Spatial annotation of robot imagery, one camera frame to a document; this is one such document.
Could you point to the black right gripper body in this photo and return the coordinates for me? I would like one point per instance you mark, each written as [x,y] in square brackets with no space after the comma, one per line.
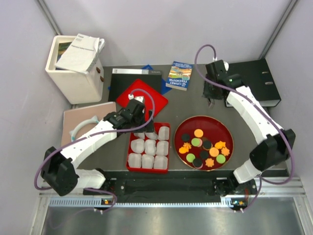
[209,92]

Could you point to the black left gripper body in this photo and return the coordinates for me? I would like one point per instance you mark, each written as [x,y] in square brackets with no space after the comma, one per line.
[148,128]

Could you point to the red cookie box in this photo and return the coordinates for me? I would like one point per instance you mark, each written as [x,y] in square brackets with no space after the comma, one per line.
[157,126]

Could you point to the orange flower cookie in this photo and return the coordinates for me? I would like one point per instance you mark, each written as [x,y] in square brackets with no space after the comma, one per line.
[187,146]
[209,162]

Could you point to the orange round cracker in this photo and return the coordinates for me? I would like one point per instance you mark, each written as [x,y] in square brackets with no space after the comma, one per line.
[213,152]
[198,133]

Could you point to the green macaron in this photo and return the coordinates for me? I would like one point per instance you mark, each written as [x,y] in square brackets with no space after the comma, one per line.
[221,159]
[195,142]
[190,157]

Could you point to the metal tongs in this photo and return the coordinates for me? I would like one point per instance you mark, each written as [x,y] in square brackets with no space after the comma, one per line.
[211,103]

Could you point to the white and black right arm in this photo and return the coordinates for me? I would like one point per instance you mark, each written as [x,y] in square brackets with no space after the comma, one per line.
[274,143]

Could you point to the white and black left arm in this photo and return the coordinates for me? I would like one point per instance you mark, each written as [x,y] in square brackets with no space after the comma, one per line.
[60,167]

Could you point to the white paper cup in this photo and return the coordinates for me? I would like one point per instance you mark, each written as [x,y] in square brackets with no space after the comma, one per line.
[160,162]
[138,146]
[150,147]
[152,136]
[140,135]
[147,161]
[164,133]
[134,160]
[162,148]

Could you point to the red box lid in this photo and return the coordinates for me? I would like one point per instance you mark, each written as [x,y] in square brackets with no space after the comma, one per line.
[160,101]

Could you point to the blue paperback book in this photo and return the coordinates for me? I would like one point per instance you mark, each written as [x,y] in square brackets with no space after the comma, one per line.
[179,76]

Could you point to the black flat notebook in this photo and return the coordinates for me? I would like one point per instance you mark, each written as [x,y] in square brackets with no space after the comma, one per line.
[122,80]

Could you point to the pink notebook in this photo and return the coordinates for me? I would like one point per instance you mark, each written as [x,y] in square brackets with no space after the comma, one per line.
[75,116]

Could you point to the light blue headphones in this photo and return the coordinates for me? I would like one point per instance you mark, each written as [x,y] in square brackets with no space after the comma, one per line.
[73,133]

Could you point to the white storage box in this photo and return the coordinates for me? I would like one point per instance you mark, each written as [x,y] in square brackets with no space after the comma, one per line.
[78,88]

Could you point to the dark red round plate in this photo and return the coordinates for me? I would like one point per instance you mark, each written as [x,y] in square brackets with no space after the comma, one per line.
[213,130]

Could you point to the orange fish cookie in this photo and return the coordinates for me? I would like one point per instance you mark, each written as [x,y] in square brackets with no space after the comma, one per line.
[220,145]

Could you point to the black pink sandwich cookie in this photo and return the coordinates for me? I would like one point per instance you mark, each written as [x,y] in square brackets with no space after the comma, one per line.
[197,163]

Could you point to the orange star cookie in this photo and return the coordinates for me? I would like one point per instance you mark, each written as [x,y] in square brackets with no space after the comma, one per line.
[225,151]

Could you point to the white paper manual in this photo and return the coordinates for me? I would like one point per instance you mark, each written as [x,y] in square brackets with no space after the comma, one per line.
[81,55]

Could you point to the black ring binder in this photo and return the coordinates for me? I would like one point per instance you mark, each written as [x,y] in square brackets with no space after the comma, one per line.
[253,74]

